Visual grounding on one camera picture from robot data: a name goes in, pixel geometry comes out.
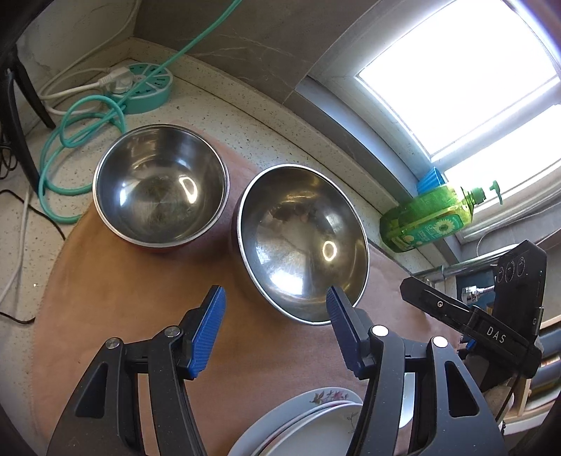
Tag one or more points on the green dish soap bottle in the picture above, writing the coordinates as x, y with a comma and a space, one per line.
433, 215

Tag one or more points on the white plate grey leaf pattern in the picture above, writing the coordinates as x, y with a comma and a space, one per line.
319, 422

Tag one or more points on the blue ribbed sponge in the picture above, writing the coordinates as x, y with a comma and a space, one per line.
431, 180

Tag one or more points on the teal round power strip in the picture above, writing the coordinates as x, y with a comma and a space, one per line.
151, 87

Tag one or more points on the wooden shelf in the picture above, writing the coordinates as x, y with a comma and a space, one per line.
535, 397

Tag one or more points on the large pink-flower plate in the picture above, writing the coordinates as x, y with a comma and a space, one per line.
325, 432

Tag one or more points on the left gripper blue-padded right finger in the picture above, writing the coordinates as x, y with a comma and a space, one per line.
451, 416

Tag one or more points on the red steel bowl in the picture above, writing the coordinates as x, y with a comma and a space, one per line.
160, 186

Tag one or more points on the white-gloved right hand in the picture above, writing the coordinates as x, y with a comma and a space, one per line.
495, 376

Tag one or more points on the pink towel mat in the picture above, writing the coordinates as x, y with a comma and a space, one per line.
102, 286

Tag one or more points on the chrome kitchen faucet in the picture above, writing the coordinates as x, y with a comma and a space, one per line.
422, 281

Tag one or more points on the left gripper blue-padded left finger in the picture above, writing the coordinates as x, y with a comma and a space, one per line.
102, 416

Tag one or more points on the large stainless steel bowl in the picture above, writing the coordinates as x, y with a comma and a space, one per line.
295, 234

